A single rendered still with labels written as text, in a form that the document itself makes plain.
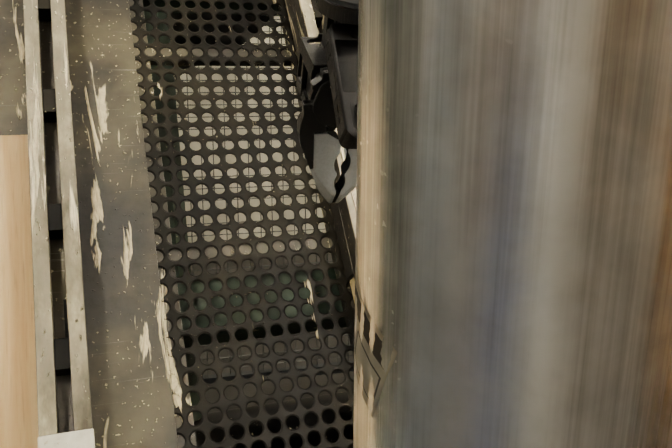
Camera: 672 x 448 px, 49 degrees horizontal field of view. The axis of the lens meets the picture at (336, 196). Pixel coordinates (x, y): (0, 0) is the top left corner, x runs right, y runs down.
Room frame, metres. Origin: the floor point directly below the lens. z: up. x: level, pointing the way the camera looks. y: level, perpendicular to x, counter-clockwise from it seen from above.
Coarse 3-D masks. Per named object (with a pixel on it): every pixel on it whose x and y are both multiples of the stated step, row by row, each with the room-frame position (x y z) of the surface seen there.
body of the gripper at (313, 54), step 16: (320, 0) 0.64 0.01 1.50; (336, 16) 0.63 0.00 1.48; (352, 16) 0.62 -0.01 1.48; (304, 48) 0.70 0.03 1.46; (320, 48) 0.70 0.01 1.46; (304, 64) 0.70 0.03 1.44; (320, 64) 0.67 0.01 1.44; (304, 80) 0.71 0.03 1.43; (320, 80) 0.65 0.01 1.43; (304, 96) 0.71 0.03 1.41; (320, 96) 0.66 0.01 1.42; (320, 112) 0.66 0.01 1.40
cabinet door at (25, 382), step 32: (0, 160) 1.03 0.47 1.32; (0, 192) 1.00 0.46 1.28; (0, 224) 0.97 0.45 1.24; (0, 256) 0.95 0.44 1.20; (0, 288) 0.92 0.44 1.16; (32, 288) 0.94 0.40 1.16; (0, 320) 0.90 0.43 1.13; (32, 320) 0.91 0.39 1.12; (0, 352) 0.88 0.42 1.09; (32, 352) 0.89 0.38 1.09; (0, 384) 0.86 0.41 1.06; (32, 384) 0.87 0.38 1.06; (0, 416) 0.83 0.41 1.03; (32, 416) 0.84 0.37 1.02
